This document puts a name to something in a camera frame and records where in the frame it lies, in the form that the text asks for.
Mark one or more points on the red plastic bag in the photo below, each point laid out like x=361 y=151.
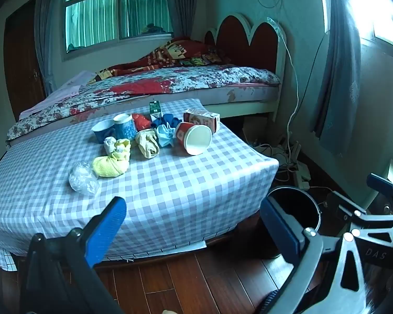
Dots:
x=140 y=121

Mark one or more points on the brown wooden door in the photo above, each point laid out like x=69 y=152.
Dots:
x=23 y=65

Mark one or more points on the blue cloth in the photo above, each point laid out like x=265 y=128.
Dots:
x=166 y=120

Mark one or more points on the red paper cup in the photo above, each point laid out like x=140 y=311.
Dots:
x=198 y=139

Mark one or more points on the floral quilt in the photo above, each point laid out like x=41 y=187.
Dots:
x=183 y=78

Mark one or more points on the green white carton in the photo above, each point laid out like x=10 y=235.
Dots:
x=155 y=109

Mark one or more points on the beige cloth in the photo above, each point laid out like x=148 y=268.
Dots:
x=147 y=144

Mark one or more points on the black bucket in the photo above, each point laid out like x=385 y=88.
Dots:
x=301 y=206

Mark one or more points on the yellow cloth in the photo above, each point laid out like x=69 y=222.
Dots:
x=109 y=166

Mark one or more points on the red white milk carton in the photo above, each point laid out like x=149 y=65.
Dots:
x=201 y=119

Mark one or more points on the bright window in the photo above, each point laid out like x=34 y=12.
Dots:
x=380 y=6

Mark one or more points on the white tissue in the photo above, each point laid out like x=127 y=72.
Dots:
x=110 y=144

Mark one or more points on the blue face mask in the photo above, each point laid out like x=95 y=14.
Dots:
x=165 y=137

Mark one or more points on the grey curtain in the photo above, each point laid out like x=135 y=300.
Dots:
x=183 y=3
x=47 y=39

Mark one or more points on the white red bed frame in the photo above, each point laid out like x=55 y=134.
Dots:
x=249 y=39

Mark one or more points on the pink cloth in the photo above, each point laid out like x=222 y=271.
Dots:
x=65 y=88

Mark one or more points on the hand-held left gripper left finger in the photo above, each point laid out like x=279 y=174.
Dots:
x=106 y=232

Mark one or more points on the blue patterned paper cup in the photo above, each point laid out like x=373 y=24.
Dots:
x=126 y=127
x=101 y=132

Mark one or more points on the blue patterned curtain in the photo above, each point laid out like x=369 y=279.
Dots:
x=337 y=88

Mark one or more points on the clear plastic bag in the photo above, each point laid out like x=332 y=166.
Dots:
x=82 y=178

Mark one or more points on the red printed blanket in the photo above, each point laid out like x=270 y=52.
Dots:
x=170 y=52

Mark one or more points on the white power strip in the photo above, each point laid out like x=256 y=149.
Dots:
x=302 y=175

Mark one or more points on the checkered tablecloth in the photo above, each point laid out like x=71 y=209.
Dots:
x=167 y=186

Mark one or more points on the colourful printed pillow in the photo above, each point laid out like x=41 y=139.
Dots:
x=199 y=60

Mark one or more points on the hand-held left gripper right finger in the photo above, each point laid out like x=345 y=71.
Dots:
x=278 y=232

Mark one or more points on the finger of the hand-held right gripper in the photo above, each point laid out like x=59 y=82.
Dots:
x=347 y=214
x=381 y=184

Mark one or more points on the sliding window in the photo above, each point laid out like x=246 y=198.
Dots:
x=91 y=16

